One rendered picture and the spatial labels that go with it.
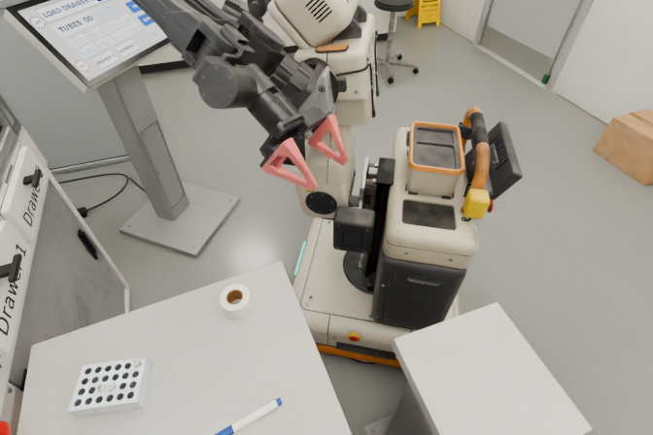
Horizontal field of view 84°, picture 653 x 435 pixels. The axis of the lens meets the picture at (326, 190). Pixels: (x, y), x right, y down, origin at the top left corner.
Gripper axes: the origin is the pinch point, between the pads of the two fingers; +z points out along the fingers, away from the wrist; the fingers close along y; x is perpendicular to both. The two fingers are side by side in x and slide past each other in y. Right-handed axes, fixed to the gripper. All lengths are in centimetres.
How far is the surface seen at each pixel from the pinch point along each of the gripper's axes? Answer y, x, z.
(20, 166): -8, 72, -60
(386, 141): 193, 98, 0
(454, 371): 11, 20, 48
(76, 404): -33, 57, 0
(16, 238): -20, 69, -40
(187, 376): -18, 50, 11
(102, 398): -30, 56, 3
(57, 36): 25, 68, -98
